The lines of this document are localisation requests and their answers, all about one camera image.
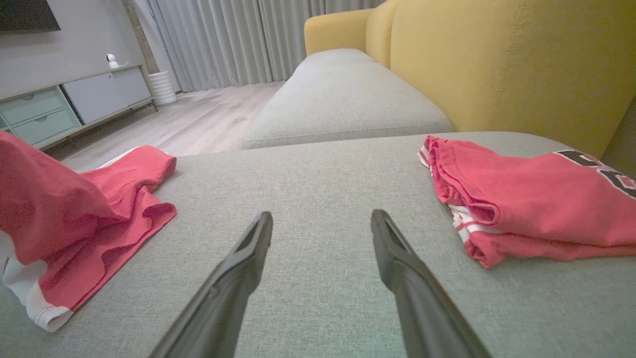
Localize red and white jersey shirt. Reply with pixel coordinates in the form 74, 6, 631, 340
417, 135, 636, 269
0, 130, 178, 333

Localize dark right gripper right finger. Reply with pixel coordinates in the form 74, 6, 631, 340
370, 209, 493, 358

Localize black wall television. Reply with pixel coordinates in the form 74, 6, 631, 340
0, 0, 62, 35

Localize grey and green TV cabinet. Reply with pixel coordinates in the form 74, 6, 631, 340
0, 65, 156, 151

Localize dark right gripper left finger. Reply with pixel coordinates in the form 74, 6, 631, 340
148, 211, 274, 358

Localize yellow sofa backrest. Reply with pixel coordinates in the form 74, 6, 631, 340
304, 0, 636, 161

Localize small grey sofa seat cushion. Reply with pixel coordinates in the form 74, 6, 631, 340
241, 48, 454, 150

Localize white ribbed cylinder bin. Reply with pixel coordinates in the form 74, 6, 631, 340
148, 70, 178, 106

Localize grey pleated curtain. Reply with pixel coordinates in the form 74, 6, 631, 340
133, 0, 387, 93

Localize large grey sofa seat cushion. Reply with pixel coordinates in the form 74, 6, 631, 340
0, 131, 636, 358

